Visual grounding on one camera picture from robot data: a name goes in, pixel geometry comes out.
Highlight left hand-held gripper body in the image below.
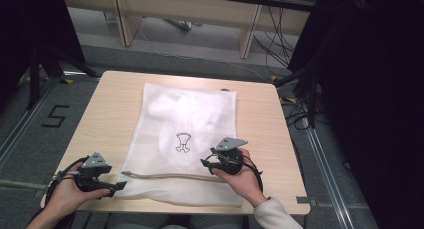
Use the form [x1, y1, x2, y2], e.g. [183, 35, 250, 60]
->
[74, 151, 118, 193]

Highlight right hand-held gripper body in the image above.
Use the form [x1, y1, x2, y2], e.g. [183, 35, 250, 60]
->
[210, 137, 249, 176]

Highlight white mesh laundry bag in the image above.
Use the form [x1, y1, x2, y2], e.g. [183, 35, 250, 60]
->
[114, 82, 244, 208]

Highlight person's right hand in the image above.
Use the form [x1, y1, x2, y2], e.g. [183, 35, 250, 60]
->
[213, 148, 268, 208]

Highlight person's left hand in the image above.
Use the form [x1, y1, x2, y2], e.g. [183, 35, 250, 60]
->
[44, 163, 111, 220]

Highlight white garment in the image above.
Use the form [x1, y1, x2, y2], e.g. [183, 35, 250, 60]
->
[146, 90, 231, 170]

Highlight black metal stand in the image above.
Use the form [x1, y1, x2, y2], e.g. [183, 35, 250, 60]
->
[274, 65, 321, 128]
[26, 45, 101, 110]

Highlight grey power strip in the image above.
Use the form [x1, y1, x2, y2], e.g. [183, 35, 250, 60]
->
[164, 18, 203, 32]

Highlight black curtain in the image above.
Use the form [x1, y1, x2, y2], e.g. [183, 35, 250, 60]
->
[288, 0, 424, 229]
[0, 0, 86, 107]

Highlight right hand-held gripper cable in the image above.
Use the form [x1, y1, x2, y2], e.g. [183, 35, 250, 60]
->
[241, 155, 264, 193]

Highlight hand-held gripper cable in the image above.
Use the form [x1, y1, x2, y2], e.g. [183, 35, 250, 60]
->
[241, 155, 264, 193]
[44, 156, 89, 207]

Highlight left hand-held gripper cable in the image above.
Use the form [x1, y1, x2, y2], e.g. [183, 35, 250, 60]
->
[44, 156, 89, 207]

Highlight tangled black floor cables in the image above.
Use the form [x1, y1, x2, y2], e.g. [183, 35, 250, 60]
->
[279, 95, 331, 132]

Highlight metal floor rail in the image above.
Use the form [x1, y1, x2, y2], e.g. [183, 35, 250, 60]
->
[0, 78, 58, 170]
[301, 117, 356, 229]

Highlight hanging black cables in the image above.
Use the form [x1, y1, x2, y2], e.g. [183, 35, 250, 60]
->
[253, 5, 301, 77]

